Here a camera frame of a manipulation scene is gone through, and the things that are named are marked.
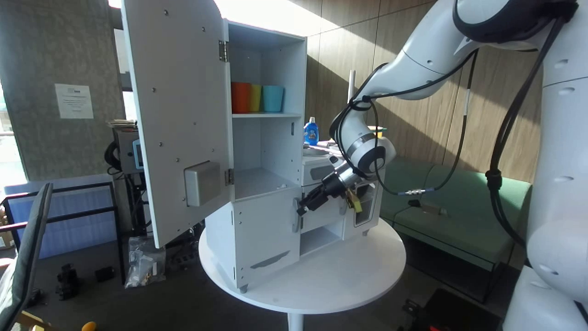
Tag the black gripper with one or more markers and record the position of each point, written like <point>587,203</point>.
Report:
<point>333,185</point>

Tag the small white cupboard door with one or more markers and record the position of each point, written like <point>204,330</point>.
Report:
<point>326,216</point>

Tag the white fridge door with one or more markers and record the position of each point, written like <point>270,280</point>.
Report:
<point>180,89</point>
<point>265,238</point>

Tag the white toy oven door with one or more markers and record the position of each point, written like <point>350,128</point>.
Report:
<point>368,203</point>

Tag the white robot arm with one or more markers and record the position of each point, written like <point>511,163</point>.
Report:
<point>552,288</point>

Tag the white toy kitchen cabinet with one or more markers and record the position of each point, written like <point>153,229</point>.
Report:
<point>267,150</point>

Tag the round white table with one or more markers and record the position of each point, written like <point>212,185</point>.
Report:
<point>333,280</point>

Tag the blue detergent bottle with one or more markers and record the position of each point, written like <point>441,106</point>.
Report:
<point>311,133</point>

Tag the teal cup on shelf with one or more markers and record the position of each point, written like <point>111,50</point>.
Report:
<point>272,98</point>

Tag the green cup on shelf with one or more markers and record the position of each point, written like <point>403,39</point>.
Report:
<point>256,98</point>

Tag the orange cup on shelf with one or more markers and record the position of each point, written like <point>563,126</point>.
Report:
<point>241,98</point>

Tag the green cushioned bench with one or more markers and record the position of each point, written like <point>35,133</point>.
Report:
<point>456,220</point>

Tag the clear plastic bag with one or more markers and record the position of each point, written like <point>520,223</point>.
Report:
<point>146,264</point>

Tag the black equipment cart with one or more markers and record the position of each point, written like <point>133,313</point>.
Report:
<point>131,221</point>

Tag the grey monitor device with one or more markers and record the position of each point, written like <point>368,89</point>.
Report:
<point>127,141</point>

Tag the white paper sign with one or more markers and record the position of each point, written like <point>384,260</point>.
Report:
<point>74,102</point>

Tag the wrist mounted yellow camera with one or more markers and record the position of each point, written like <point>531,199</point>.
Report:
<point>355,203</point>

